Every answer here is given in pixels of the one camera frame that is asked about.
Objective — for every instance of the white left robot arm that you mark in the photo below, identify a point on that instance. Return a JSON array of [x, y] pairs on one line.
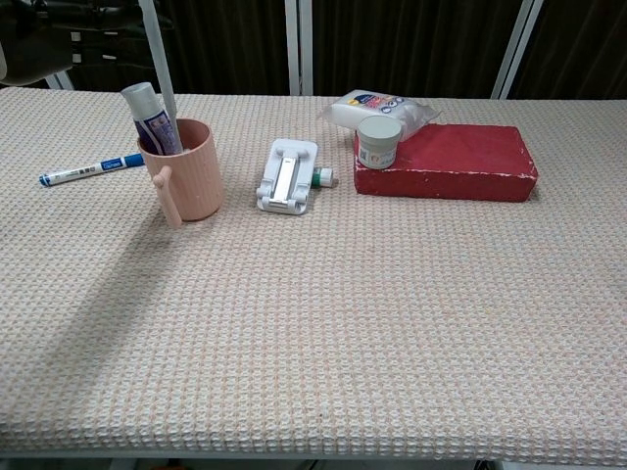
[[2, 61]]

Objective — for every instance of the white upright frame post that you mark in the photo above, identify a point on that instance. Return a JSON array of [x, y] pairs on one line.
[[292, 44], [306, 44]]

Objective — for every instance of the dark brown curtain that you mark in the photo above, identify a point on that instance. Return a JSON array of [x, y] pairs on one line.
[[230, 44]]

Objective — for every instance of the small green and white tube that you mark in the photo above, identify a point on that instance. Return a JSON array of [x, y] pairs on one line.
[[324, 177]]

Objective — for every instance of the clear packet of white pads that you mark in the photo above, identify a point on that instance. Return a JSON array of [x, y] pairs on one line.
[[372, 105]]

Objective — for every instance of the white folding phone stand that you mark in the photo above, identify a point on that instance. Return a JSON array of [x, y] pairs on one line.
[[286, 176]]

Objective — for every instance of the red brick block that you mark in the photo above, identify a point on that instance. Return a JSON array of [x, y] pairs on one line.
[[455, 161]]

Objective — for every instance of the purple toothpaste tube white cap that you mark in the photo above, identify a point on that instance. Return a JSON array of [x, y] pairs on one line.
[[149, 120]]

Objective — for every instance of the beige waffle table cloth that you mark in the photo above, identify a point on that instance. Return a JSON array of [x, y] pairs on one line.
[[343, 318]]

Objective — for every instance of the grey toothbrush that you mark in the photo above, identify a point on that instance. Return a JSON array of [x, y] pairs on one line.
[[158, 54]]

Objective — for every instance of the pink ribbed plastic cup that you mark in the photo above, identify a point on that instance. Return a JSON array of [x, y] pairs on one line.
[[191, 171]]

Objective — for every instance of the white slanted frame post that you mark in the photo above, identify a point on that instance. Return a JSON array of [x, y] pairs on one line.
[[516, 49], [60, 81]]

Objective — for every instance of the blue and white marker pen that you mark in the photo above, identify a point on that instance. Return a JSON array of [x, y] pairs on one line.
[[83, 171]]

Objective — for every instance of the small white cream jar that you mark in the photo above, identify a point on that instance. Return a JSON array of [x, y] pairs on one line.
[[377, 142]]

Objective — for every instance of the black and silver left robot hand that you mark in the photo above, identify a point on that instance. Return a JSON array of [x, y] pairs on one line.
[[39, 49]]

